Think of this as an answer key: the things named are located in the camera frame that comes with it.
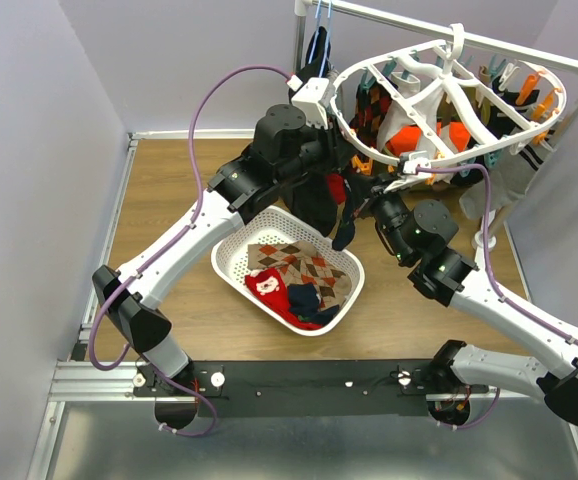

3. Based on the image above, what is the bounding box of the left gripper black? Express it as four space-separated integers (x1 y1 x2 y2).
276 112 358 186

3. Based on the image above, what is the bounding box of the navy santa sock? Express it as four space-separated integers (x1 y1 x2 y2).
332 171 370 251

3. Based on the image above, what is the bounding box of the white round clip hanger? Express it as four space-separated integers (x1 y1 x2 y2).
331 24 567 167

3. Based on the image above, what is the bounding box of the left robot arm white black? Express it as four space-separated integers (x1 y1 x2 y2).
92 104 355 395

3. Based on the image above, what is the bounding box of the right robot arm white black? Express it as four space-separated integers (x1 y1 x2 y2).
351 174 578 426

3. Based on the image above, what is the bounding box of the black sock on blue hanger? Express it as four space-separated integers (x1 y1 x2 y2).
300 26 331 81

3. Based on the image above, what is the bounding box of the red hanging sock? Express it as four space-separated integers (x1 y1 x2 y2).
327 174 346 205

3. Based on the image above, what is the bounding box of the white orange hanging sock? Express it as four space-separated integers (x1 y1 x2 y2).
376 89 443 158

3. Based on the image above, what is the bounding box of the dark argyle hanging sock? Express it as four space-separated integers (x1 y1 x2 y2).
349 83 392 147

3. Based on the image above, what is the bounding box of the beige argyle sock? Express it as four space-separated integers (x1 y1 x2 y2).
247 241 352 309

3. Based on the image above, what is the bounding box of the navy green striped sock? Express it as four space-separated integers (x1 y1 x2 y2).
287 283 340 329

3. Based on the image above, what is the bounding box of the grey striped hanging sock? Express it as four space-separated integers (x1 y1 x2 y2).
459 141 555 220

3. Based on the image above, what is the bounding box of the red santa bear sock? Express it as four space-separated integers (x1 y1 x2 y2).
244 268 321 331

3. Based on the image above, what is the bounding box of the white perforated plastic basket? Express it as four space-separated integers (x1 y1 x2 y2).
211 206 365 337

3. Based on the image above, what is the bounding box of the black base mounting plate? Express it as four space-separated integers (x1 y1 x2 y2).
133 358 491 419

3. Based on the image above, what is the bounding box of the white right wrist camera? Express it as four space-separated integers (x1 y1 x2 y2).
384 151 432 193

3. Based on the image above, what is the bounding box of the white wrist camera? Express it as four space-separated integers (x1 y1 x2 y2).
290 77 336 130
384 151 432 193

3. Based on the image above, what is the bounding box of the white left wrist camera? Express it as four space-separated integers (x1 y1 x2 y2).
290 77 336 130

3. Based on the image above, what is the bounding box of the white drying rack frame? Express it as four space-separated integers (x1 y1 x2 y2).
294 0 578 251

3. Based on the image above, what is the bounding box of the aluminium rail frame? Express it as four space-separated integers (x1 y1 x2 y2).
28 130 578 480

